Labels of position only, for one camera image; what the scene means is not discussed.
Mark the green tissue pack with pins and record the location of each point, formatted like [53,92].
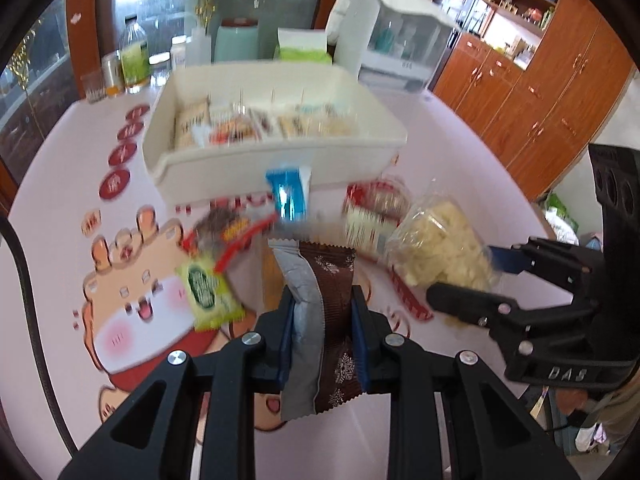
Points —
[302,47]

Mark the blue candy packet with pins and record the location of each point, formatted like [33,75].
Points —
[287,192]

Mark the small glass jar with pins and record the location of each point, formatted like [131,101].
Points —
[160,70]

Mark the small glass cup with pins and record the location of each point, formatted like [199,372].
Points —
[93,89]

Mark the silver and orange can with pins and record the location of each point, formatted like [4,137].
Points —
[112,77]

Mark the brown snowflake snack packet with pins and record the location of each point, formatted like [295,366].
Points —
[335,310]

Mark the white squeeze bottle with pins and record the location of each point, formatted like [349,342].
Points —
[198,50]

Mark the clear bag of pale crisps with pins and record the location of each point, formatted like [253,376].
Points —
[440,240]

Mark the wooden cabinet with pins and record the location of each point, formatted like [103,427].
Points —
[540,95]

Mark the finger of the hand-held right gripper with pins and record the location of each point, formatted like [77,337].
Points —
[507,258]
[470,302]

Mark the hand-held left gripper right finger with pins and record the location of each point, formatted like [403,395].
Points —
[359,335]

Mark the white pill bottle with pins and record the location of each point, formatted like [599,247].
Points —
[178,52]

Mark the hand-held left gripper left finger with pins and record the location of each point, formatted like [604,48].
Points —
[285,330]

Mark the clear bottle with green label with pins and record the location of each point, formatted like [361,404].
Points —
[134,60]

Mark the red-edged dark candy packet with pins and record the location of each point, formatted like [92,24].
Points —
[225,227]

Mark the large clear cake packet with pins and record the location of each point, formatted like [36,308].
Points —
[315,120]

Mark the green snack packet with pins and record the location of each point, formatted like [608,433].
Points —
[207,287]

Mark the white plastic bin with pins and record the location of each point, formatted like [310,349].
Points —
[250,160]

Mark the cream snack packet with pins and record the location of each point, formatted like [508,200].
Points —
[365,225]

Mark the teal canister with brown lid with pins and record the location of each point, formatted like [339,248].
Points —
[237,42]

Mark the white countertop cabinet appliance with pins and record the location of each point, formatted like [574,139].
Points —
[395,35]

